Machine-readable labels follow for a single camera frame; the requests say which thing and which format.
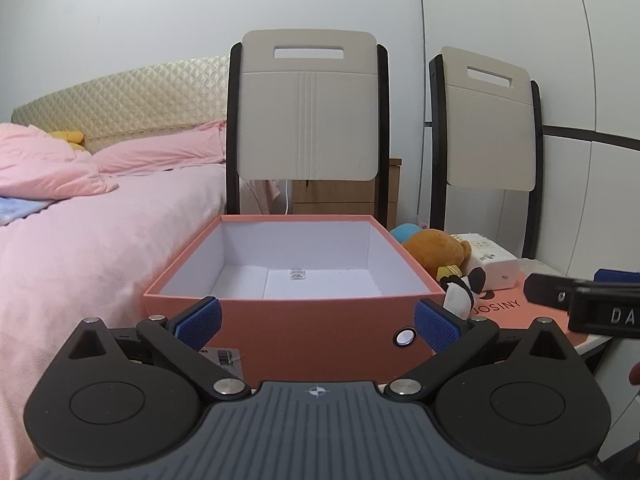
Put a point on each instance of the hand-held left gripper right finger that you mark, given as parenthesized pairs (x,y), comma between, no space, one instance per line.
(436,325)

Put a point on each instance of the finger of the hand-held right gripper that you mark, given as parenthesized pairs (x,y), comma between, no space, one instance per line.
(545,291)
(617,276)

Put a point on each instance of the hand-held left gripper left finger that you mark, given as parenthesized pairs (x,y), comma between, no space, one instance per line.
(200,321)

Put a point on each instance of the black and white plush toy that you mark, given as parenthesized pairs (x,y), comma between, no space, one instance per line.
(457,296)

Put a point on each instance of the orange printed box lid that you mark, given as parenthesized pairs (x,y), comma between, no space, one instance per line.
(510,321)

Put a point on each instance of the white tissue pack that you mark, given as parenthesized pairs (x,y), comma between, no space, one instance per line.
(492,260)

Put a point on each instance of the orange bear plush toy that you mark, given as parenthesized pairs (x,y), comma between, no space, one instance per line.
(435,251)

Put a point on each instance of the blue plush toy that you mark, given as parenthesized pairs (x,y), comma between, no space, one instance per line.
(407,233)

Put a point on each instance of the orange cardboard box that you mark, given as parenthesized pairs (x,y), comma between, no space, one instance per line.
(310,322)

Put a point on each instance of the person's right hand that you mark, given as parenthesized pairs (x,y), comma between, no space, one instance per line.
(635,374)

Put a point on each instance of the wooden nightstand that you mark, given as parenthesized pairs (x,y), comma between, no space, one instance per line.
(335,197)

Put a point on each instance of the pink pillow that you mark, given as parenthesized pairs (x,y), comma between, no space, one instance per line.
(165,150)

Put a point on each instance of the light blue cloth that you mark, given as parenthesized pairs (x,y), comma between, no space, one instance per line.
(20,209)

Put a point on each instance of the pink duvet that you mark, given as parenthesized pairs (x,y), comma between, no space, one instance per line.
(45,160)

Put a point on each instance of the yellow plush toy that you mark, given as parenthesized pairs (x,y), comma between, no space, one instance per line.
(67,139)

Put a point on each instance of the beige quilted headboard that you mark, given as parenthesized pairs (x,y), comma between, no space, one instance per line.
(125,100)

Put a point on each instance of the beige chair with black frame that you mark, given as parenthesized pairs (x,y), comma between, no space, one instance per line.
(487,130)
(307,110)

